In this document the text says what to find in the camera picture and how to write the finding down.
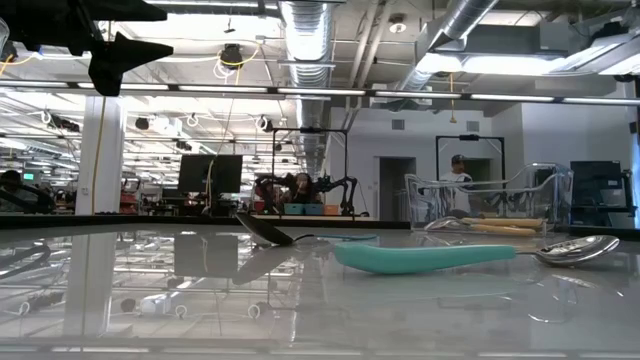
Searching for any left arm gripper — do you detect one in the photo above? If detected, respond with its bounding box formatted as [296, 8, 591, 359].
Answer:
[9, 0, 175, 97]

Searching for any blue handled black spoon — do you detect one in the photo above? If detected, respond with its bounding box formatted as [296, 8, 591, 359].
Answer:
[234, 211, 380, 247]

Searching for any mint green handled silver spoon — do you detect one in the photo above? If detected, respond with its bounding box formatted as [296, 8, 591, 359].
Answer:
[333, 234, 621, 275]

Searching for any orange handled silver spoon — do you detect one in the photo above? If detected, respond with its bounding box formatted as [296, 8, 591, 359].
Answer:
[424, 215, 547, 232]
[468, 223, 540, 238]

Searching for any clear plastic container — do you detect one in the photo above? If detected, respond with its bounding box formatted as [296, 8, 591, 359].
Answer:
[403, 161, 575, 231]

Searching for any black ceiling device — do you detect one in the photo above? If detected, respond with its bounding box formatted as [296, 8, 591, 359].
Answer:
[219, 43, 245, 69]

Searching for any white structural column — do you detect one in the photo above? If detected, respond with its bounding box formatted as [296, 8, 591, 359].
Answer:
[74, 95, 127, 216]

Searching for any black computer monitor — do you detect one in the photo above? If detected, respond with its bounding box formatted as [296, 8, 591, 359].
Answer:
[178, 153, 244, 195]

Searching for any red equipment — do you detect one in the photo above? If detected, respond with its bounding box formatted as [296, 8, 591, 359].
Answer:
[119, 177, 142, 215]

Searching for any person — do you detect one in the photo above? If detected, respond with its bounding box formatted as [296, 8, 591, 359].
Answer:
[284, 172, 321, 205]
[0, 169, 55, 215]
[438, 153, 476, 216]

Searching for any LED light bar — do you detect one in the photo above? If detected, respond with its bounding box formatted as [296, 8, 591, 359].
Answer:
[0, 78, 640, 107]

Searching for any black cabinet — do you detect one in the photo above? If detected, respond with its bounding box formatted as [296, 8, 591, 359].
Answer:
[569, 159, 635, 227]

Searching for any silver spiral air duct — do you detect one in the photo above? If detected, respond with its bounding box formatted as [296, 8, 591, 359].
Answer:
[278, 0, 337, 174]
[389, 0, 501, 104]

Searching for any black table frame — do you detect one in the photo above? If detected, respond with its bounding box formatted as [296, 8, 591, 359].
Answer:
[0, 213, 640, 241]

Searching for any black rig frame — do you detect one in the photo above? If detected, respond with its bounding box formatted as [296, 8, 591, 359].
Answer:
[271, 126, 350, 201]
[434, 133, 506, 181]

